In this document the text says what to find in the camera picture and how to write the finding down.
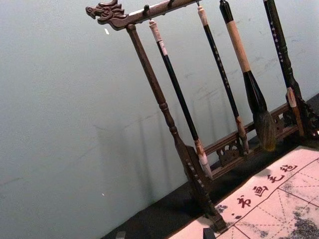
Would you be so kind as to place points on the white felt mat red characters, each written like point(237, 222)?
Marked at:
point(274, 206)

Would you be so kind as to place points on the plain pale wall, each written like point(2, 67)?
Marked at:
point(62, 99)

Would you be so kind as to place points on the thin black brush white lettering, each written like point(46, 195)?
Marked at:
point(220, 67)

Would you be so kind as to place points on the dark brush with brown tip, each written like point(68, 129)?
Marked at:
point(276, 42)

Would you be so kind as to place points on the dark wooden dragon brush rack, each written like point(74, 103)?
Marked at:
point(149, 74)

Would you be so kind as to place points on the large tan and black brush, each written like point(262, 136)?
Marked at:
point(254, 92)

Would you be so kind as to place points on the black table cloth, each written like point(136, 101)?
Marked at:
point(159, 214)

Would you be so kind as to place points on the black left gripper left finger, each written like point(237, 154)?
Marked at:
point(121, 235)

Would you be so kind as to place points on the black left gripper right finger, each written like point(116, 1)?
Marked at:
point(208, 234)

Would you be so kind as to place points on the black brush with white cap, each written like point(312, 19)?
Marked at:
point(175, 84)

